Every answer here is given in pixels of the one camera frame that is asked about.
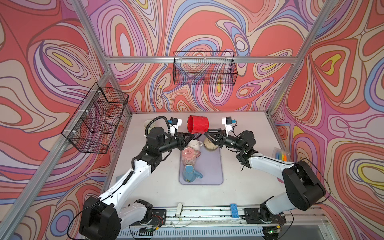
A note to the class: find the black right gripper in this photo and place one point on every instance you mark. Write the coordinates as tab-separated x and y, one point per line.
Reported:
219	137

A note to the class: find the black wire basket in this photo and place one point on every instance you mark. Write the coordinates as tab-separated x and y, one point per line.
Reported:
207	68
96	120

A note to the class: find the blue floral mug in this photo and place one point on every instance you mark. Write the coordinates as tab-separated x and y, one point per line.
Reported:
190	174

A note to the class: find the white mug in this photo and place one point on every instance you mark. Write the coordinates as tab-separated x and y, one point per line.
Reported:
195	144

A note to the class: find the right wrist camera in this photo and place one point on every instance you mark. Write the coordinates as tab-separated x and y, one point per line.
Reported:
229	124

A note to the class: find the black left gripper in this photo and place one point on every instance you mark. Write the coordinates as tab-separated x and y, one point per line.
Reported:
179	142

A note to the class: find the back black wire basket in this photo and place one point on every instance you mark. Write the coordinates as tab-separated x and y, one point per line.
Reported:
207	68

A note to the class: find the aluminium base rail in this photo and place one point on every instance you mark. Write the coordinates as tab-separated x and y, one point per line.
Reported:
216	222

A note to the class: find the left black wire basket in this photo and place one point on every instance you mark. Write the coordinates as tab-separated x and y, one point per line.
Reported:
96	120

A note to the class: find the light green mug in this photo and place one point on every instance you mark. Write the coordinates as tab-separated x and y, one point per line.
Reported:
147	123

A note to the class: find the white clip on rail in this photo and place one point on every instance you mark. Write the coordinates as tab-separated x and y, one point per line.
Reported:
179	210

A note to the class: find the lavender plastic tray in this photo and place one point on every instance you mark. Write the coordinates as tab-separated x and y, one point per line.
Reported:
209	164

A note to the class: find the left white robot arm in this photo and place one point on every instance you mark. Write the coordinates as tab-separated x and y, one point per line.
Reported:
103	218

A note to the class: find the blue toy brick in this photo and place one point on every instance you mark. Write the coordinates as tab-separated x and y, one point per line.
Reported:
234	211

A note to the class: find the red mug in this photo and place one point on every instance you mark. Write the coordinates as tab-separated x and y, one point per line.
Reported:
197	124

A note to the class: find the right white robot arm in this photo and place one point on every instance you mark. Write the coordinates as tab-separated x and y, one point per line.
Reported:
302	187

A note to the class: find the box of coloured markers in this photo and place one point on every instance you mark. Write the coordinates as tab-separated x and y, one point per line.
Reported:
281	155

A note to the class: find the pink cartoon mug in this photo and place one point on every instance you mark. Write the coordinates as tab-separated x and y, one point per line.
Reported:
189	156

